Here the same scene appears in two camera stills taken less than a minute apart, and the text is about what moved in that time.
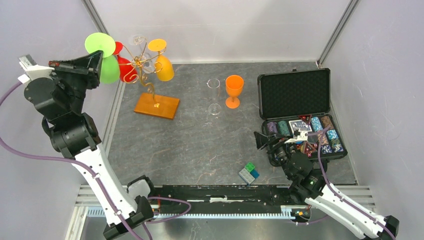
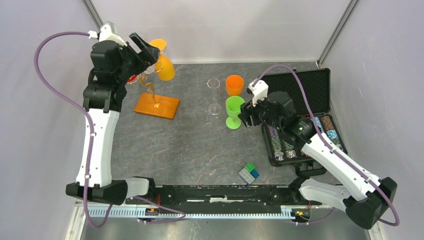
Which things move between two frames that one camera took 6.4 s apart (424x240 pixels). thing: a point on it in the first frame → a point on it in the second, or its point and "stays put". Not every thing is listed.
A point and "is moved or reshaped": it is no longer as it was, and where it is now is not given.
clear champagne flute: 214,85 stays put
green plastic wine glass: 110,70 is moved or reshaped
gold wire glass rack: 146,103 stays put
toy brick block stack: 249,173 stays put
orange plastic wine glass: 234,84 stays put
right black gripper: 262,140 → 247,109
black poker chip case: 295,106 stays put
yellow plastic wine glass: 165,70 stays put
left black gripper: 88,67 → 151,53
